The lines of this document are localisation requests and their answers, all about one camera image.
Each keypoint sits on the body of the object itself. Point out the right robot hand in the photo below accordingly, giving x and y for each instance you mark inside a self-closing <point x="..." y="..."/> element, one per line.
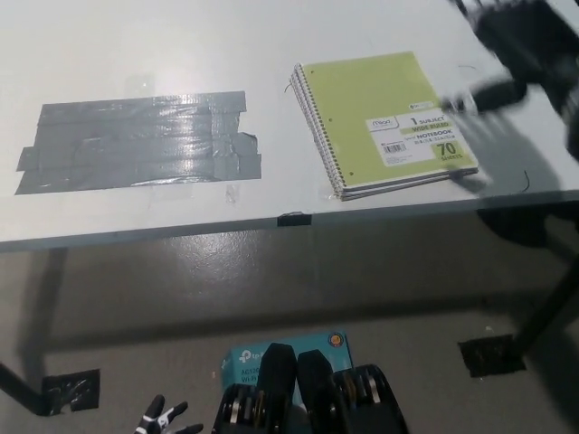
<point x="520" y="40"/>

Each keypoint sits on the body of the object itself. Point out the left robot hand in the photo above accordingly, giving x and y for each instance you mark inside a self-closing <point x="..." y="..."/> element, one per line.
<point x="156" y="420"/>

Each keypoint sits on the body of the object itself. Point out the green spiral notebook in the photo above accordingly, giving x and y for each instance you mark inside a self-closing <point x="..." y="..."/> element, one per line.
<point x="362" y="99"/>

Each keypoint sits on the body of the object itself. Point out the black floor tape patch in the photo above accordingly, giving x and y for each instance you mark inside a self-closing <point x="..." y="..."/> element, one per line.
<point x="72" y="389"/>
<point x="490" y="357"/>

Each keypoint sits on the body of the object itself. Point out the black table leg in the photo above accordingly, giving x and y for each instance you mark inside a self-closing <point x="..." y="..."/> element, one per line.
<point x="20" y="382"/>
<point x="547" y="303"/>

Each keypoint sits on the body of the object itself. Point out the teal router box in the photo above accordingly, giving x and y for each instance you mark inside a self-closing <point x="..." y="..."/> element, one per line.
<point x="316" y="346"/>

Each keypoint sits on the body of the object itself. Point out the purple spiral notebook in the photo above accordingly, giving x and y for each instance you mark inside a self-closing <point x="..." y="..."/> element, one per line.
<point x="357" y="196"/>

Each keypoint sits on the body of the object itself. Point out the clear tape piece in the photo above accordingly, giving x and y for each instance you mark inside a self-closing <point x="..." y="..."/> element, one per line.
<point x="326" y="195"/>
<point x="232" y="193"/>

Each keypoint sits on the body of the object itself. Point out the black tape strip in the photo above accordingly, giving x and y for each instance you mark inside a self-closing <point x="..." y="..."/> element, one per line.
<point x="294" y="219"/>

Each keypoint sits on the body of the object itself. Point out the grey duct tape patch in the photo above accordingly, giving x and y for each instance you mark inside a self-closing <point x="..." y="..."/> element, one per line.
<point x="135" y="142"/>

